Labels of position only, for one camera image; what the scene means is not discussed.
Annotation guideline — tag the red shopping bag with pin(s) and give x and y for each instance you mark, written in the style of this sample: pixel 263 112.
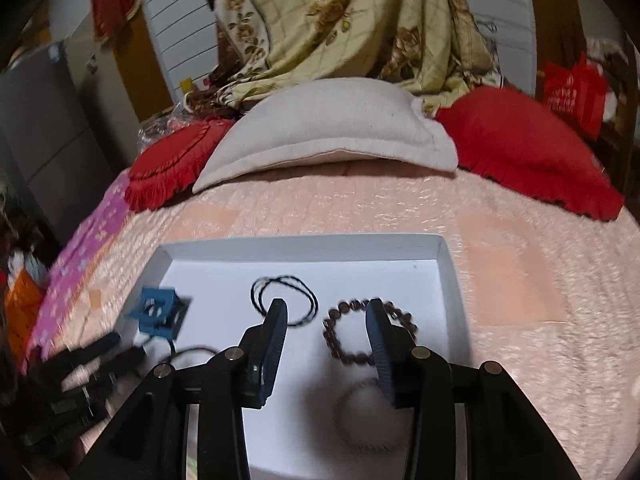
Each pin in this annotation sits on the red shopping bag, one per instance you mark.
pixel 575 95

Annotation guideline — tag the red hanging cloth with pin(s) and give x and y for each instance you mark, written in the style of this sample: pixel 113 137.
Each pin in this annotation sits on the red hanging cloth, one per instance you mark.
pixel 112 0

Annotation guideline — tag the grey refrigerator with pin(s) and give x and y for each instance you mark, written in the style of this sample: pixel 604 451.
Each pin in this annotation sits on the grey refrigerator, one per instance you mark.
pixel 50 130

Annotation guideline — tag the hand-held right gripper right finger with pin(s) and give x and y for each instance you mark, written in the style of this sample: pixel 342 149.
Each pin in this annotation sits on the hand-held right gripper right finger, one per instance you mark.
pixel 380 355

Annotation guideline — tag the orange bag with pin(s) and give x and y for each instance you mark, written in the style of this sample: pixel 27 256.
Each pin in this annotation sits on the orange bag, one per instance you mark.
pixel 22 310

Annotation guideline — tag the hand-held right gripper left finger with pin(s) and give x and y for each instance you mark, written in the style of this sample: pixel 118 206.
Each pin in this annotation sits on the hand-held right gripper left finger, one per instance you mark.
pixel 272 355

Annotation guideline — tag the purple floral sheet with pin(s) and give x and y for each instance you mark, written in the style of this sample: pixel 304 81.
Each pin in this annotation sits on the purple floral sheet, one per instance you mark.
pixel 85 265

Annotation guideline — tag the clear plastic bag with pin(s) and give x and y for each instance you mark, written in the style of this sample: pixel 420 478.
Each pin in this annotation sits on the clear plastic bag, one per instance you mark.
pixel 160 127

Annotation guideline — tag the white pillow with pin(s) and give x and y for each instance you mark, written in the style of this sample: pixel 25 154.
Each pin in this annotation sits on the white pillow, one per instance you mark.
pixel 335 125

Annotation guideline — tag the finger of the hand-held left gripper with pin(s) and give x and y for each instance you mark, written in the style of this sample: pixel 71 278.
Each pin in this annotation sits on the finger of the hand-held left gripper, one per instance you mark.
pixel 95 344
pixel 125 360

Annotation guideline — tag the white cardboard box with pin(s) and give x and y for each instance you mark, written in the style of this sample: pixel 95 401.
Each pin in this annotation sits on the white cardboard box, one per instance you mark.
pixel 310 275

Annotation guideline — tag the red fringed pillow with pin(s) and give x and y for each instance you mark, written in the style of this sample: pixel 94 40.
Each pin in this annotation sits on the red fringed pillow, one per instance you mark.
pixel 170 165
pixel 525 150

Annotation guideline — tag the pink bedspread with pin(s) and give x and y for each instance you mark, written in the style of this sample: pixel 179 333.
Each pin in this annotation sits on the pink bedspread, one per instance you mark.
pixel 525 320

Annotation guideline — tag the floral quilt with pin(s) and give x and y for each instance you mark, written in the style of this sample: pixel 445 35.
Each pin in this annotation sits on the floral quilt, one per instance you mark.
pixel 350 25

